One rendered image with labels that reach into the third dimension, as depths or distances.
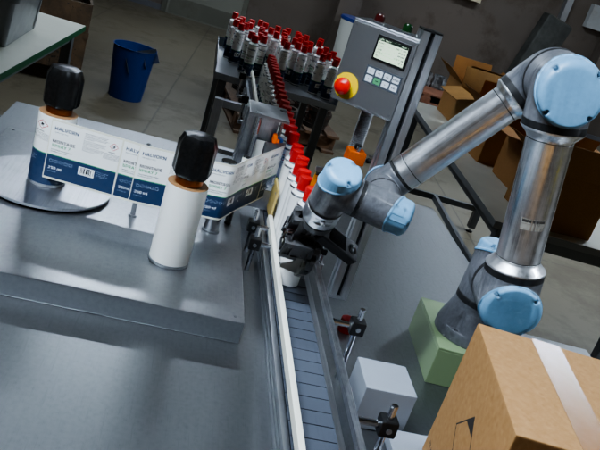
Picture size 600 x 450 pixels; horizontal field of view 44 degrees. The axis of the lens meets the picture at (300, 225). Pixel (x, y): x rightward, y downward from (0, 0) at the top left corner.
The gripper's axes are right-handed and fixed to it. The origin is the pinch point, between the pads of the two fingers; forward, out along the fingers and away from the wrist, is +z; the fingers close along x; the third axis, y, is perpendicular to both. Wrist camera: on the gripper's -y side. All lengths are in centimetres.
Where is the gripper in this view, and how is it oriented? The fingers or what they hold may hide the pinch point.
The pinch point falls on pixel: (299, 270)
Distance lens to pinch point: 165.7
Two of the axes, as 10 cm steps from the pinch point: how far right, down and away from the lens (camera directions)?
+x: -0.7, 7.9, -6.1
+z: -3.0, 5.7, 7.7
